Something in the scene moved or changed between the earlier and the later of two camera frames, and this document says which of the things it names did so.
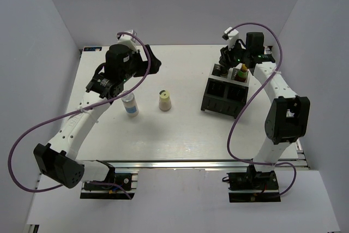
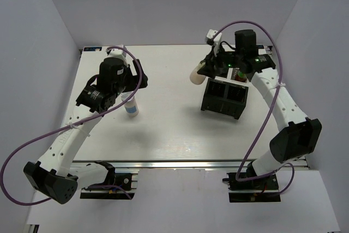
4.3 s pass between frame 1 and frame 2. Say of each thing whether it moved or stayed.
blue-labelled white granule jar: stayed
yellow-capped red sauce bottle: stayed
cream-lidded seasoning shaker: moved
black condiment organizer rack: stayed
